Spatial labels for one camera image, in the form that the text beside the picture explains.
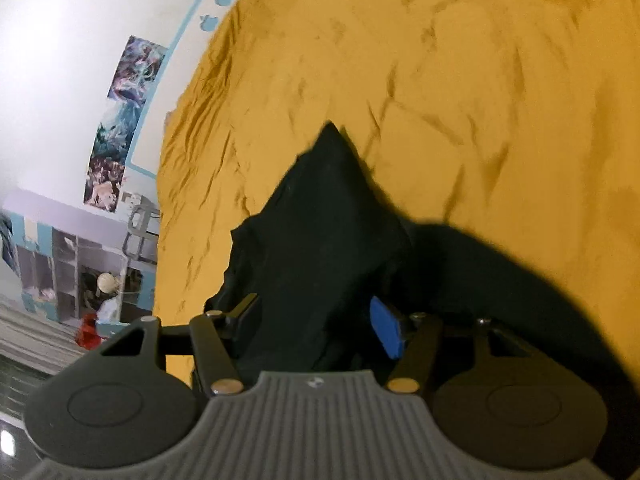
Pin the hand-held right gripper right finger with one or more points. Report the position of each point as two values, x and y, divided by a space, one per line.
387 327

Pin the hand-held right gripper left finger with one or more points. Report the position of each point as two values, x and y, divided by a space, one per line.
248 317

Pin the black garment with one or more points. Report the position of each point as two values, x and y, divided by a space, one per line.
320 240

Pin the grey chair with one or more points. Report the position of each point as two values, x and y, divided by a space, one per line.
142 230

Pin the doll with white hat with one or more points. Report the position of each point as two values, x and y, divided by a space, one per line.
107 290

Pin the red toy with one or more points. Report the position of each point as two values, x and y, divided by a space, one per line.
89 332

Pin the white blue-bordered headboard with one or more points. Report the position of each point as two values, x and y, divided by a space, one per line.
150 145

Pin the purple and blue shelf unit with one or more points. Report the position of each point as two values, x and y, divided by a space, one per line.
55 255

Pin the grey striped rug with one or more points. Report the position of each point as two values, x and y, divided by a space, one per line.
30 335

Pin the yellow bed blanket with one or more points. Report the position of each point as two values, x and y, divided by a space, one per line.
450 60

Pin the white wall socket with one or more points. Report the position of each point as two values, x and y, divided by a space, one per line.
132 198

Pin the dark brown wall poster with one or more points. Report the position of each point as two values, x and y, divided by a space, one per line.
104 182

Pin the teal wall poster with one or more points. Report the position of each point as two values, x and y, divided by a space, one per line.
117 130

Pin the purple wall poster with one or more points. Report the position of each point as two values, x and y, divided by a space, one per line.
137 67

